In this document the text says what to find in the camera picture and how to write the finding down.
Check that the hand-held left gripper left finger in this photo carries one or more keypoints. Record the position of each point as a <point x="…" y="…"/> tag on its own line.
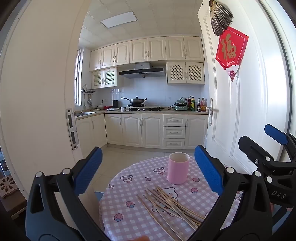
<point x="89" y="171"/>

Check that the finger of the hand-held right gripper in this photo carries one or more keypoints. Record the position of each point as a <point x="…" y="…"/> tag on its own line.
<point x="275" y="134"/>
<point x="252" y="146"/>

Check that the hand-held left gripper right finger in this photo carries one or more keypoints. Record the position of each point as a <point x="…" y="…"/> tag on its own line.
<point x="208" y="171"/>

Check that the pink cup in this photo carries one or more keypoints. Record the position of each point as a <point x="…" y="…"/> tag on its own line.
<point x="177" y="171"/>

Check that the bunch of wooden chopsticks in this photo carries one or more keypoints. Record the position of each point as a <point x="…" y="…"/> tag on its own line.
<point x="168" y="204"/>

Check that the hanging kitchen utensils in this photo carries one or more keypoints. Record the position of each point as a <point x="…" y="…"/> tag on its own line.
<point x="89" y="100"/>

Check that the light blue stool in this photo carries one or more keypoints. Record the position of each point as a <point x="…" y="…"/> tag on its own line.
<point x="100" y="196"/>

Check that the white door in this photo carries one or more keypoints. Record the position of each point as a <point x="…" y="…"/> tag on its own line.
<point x="245" y="104"/>

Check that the pink checked tablecloth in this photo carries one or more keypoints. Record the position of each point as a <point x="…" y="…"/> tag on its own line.
<point x="129" y="185"/>

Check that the metal strike plate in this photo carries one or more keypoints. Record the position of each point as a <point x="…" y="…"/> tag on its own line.
<point x="72" y="129"/>

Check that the steel sink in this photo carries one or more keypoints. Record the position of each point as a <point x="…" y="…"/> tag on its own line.
<point x="85" y="113"/>

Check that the cream base cabinets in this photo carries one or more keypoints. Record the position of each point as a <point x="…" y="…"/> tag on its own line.
<point x="131" y="129"/>

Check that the orange bottle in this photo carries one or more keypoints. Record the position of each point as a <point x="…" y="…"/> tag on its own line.
<point x="203" y="105"/>

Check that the red container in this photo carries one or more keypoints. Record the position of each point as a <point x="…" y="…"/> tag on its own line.
<point x="108" y="107"/>

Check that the green electric cooker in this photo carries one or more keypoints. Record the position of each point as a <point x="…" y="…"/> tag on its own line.
<point x="180" y="105"/>

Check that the gas stove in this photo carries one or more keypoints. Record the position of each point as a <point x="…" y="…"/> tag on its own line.
<point x="142" y="108"/>

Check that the carved wooden stand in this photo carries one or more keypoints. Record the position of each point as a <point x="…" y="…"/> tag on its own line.
<point x="7" y="185"/>

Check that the wok with lid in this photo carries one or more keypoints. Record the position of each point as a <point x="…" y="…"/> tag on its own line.
<point x="136" y="100"/>

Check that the red paper door decoration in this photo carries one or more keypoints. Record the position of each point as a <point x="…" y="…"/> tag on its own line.
<point x="231" y="51"/>

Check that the small lattice door cabinet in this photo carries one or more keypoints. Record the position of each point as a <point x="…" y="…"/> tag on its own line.
<point x="104" y="77"/>

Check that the window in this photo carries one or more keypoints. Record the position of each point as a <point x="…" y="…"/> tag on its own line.
<point x="78" y="76"/>

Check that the wide lattice door cabinet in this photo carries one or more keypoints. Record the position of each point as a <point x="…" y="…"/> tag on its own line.
<point x="185" y="73"/>

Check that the range hood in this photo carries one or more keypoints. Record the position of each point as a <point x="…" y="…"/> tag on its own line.
<point x="143" y="72"/>

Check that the feather fan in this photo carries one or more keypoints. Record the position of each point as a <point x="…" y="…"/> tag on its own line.
<point x="219" y="20"/>

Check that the ceiling light panel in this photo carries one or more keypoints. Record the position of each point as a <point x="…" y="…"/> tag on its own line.
<point x="118" y="21"/>

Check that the wall utensil rack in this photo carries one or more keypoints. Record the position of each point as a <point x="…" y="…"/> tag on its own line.
<point x="87" y="90"/>

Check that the white door frame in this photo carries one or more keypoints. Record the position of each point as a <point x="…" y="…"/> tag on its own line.
<point x="46" y="92"/>

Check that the cream wall cabinets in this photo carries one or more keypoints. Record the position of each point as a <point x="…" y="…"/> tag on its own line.
<point x="148" y="49"/>

